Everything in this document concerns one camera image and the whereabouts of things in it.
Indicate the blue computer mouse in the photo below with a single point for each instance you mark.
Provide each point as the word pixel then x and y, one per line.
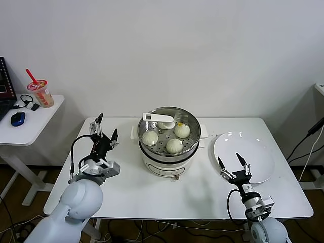
pixel 18 118

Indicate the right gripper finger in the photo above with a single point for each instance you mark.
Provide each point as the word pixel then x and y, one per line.
pixel 222 168
pixel 243 164

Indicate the small black white device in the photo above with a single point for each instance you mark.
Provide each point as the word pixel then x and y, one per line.
pixel 34 106

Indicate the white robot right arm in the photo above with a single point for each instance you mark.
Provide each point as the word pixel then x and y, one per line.
pixel 268 230

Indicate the stainless steel steamer basket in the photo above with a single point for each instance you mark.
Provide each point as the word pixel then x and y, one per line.
pixel 154 156

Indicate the white side table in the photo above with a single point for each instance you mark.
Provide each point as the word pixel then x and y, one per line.
pixel 38 121

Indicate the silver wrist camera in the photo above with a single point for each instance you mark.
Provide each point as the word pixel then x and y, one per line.
pixel 268 201
pixel 112 168

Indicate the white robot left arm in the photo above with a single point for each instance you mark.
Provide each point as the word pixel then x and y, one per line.
pixel 81 197

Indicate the white steamed baozi bun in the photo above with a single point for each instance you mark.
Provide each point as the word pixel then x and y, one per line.
pixel 160 125
pixel 174 146
pixel 150 138
pixel 182 130

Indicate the milk tea plastic cup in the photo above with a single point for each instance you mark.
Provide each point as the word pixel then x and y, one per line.
pixel 43 97

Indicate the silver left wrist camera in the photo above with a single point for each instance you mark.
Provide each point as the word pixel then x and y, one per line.
pixel 112 168

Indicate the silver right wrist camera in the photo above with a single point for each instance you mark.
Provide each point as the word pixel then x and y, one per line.
pixel 268 201

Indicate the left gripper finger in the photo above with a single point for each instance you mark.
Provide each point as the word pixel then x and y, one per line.
pixel 95 127
pixel 115 138

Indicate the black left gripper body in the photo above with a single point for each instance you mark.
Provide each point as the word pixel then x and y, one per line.
pixel 101 146

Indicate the white table leg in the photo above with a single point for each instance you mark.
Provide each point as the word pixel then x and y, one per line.
pixel 246 230
pixel 97 229

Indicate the white electric cooker base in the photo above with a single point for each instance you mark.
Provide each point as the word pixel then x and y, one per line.
pixel 162 167

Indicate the red drinking straw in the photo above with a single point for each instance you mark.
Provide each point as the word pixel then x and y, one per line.
pixel 31 75

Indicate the white round plate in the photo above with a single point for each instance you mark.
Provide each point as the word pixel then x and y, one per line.
pixel 258 152

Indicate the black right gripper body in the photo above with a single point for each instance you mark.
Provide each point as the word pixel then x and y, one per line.
pixel 240 178

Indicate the black laptop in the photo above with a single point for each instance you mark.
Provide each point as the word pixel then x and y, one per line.
pixel 5 86

